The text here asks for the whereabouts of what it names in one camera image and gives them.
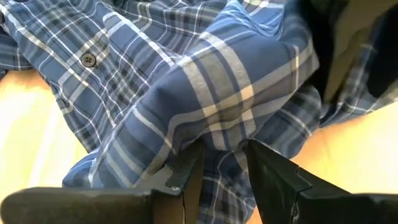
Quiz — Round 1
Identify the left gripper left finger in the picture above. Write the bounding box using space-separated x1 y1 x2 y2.
0 139 206 224

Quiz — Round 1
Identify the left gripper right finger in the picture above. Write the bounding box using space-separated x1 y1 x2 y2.
245 139 398 224

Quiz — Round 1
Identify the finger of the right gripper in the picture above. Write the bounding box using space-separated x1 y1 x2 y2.
298 0 346 97
366 4 398 99

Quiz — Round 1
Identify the blue plaid shirt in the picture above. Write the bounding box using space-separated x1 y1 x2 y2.
0 0 398 224

